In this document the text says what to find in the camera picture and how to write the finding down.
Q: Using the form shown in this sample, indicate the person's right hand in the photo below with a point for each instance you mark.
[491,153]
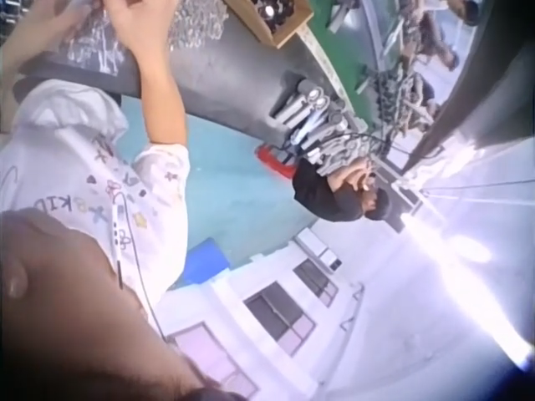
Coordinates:
[131,25]

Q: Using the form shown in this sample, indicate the person's left hand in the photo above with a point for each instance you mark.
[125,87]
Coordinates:
[62,14]

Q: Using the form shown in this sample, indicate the person's right fingers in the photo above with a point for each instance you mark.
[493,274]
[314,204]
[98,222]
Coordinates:
[109,7]

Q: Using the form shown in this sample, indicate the person's left fingers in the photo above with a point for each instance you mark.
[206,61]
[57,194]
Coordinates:
[81,10]

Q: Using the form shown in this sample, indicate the heap of small metal parts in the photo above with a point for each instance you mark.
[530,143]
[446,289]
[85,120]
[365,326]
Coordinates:
[196,21]
[94,44]

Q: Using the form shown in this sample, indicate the cardboard box of dark parts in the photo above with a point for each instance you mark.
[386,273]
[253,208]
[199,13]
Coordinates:
[288,29]

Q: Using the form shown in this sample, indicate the stack of grey tubes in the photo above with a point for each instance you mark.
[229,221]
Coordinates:
[303,110]

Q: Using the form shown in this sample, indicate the green conveyor belt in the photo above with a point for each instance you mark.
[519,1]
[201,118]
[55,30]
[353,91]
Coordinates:
[340,50]

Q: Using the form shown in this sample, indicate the blue plastic crate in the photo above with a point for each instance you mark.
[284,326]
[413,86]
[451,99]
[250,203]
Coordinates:
[207,261]

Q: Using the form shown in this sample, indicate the heap of grey metal castings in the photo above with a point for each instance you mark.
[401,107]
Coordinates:
[401,98]

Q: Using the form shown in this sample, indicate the white air conditioner unit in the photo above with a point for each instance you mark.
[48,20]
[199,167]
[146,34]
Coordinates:
[318,248]

